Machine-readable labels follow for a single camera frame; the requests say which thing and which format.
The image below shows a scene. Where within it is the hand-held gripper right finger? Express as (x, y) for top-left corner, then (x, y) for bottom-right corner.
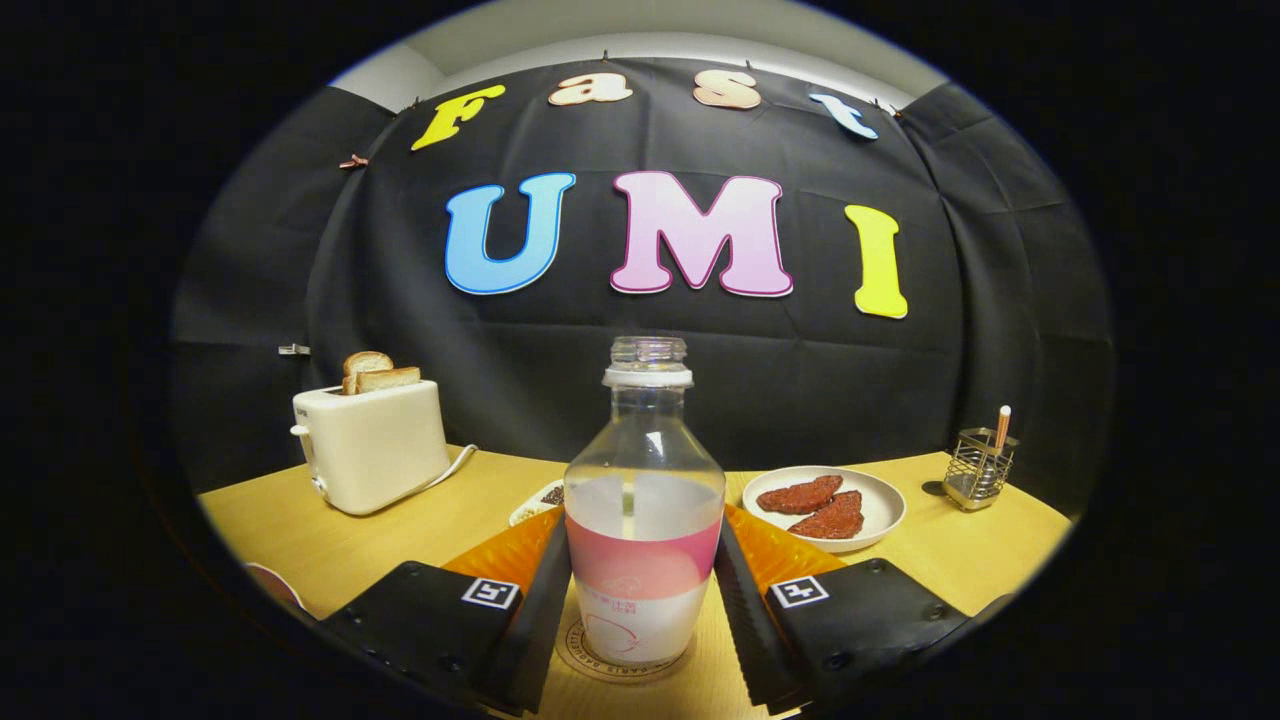
(712, 503), (971, 716)

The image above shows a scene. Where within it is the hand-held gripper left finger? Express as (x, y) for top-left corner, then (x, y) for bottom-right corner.
(320, 505), (573, 716)

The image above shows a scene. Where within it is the round wooden coaster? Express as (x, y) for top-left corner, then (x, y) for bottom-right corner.
(555, 615), (701, 684)

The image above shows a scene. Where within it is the clear juice bottle pink label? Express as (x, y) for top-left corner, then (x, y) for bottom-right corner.
(563, 336), (727, 665)

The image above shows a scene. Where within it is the cream cup with wooden handle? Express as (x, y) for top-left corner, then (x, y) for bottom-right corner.
(243, 561), (309, 613)

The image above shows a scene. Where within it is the white divided seed dish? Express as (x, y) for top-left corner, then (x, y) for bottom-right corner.
(508, 479), (566, 528)

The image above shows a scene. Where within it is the reddish brown meat patty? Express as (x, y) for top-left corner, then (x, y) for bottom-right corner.
(756, 475), (844, 516)
(787, 490), (865, 541)

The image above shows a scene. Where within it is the white round plate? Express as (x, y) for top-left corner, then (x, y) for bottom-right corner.
(741, 465), (907, 554)

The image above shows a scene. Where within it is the wooden table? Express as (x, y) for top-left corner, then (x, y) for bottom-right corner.
(197, 443), (1073, 720)

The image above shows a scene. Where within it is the cream toaster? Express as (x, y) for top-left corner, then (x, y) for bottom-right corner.
(290, 379), (453, 517)

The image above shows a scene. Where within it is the white toaster cable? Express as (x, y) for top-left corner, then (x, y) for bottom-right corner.
(425, 444), (479, 493)

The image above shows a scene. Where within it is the metal wire holder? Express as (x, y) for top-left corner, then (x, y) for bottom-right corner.
(942, 427), (1020, 512)

